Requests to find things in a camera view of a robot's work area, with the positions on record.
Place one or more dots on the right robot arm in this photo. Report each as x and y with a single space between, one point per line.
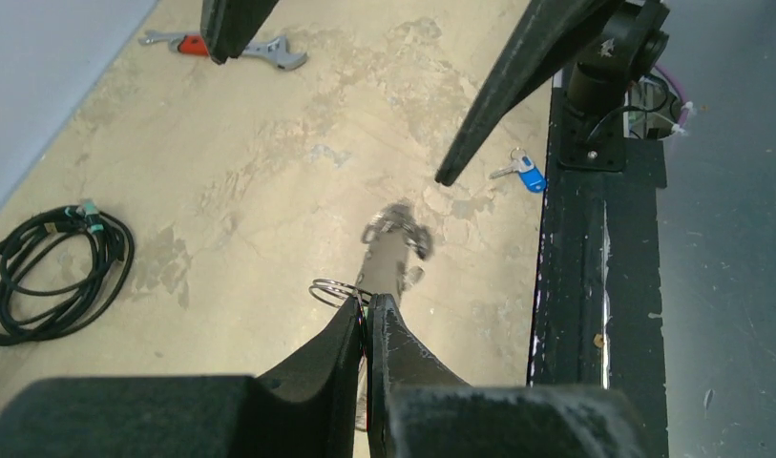
604 48

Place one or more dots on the large metal keyring with keys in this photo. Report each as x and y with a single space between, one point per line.
392 239

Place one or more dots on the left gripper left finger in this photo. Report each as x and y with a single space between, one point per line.
302 407

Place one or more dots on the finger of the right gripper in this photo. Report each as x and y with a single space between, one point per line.
549 34
227 26

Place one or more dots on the red handled adjustable wrench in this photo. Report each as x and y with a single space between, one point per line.
276 52

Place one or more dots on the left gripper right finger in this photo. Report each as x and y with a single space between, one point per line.
417 407

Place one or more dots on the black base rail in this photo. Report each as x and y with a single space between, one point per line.
597 318

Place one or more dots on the silver open-end wrench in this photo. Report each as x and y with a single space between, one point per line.
152 37

